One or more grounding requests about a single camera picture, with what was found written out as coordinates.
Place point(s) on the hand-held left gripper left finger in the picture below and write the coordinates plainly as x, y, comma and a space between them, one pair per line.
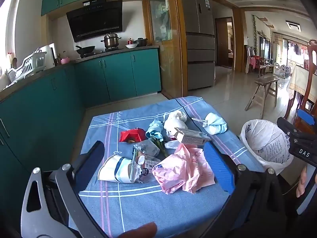
91, 158

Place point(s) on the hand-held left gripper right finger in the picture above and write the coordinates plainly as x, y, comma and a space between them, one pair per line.
218, 168

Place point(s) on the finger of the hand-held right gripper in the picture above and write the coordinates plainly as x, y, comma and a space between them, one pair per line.
287, 129
305, 117

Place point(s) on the white paper cup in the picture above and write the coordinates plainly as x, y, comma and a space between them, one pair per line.
114, 168

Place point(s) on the bin with white plastic liner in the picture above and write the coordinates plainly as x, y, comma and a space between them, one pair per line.
265, 138

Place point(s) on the pink plastic bag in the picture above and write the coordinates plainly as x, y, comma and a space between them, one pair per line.
183, 171

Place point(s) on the white medicine box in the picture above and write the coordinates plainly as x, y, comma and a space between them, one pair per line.
190, 136

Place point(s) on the white plastic bag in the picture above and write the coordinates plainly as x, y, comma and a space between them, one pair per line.
173, 122
215, 126

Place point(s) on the red paper packet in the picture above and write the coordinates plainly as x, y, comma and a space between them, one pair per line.
131, 135

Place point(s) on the clear snack wrapper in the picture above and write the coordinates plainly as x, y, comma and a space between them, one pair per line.
142, 164

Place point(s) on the small clear plastic bag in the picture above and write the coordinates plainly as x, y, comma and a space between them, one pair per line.
172, 144

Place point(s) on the clear plastic packet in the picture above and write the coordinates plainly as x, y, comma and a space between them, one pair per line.
147, 147

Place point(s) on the green leafy vegetable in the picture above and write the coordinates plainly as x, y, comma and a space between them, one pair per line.
161, 148

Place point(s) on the blue-green wrapper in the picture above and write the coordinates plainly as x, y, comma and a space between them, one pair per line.
154, 130

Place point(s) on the person's right hand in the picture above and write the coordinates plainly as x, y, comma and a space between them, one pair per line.
301, 183

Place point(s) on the person's left hand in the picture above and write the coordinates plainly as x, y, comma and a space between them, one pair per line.
138, 230

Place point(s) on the dining table with checked cloth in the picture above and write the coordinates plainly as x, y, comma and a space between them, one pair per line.
301, 79

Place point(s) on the wooden bench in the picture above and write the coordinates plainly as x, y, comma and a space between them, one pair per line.
265, 81

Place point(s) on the dark wooden chair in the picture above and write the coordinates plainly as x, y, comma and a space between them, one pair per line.
310, 54

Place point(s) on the blue plaid tablecloth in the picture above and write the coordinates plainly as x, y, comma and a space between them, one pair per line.
148, 203

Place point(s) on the teal kitchen base cabinets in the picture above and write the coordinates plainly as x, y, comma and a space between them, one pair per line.
118, 74

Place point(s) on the ceiling air vent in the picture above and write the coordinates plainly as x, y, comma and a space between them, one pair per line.
293, 25

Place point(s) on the green ivy garland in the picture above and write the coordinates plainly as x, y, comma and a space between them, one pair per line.
254, 32

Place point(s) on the pink container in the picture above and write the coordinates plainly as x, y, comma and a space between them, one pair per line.
65, 60

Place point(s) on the brown interior door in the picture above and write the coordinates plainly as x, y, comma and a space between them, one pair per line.
223, 42

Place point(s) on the black wok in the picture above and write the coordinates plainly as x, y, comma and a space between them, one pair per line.
85, 49

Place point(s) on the white dish rack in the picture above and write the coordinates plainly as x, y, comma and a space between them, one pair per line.
27, 65

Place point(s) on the steel cooking pot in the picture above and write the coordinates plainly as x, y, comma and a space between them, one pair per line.
111, 41

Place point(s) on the white bowl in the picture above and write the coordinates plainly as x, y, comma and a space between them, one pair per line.
131, 45

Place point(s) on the black lidded pot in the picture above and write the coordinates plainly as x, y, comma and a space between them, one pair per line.
141, 42

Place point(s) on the grey refrigerator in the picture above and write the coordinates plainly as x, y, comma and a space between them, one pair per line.
199, 37

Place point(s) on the black range hood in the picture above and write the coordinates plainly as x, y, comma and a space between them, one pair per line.
96, 21

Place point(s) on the wooden framed glass door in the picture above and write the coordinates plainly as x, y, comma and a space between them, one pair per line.
161, 17

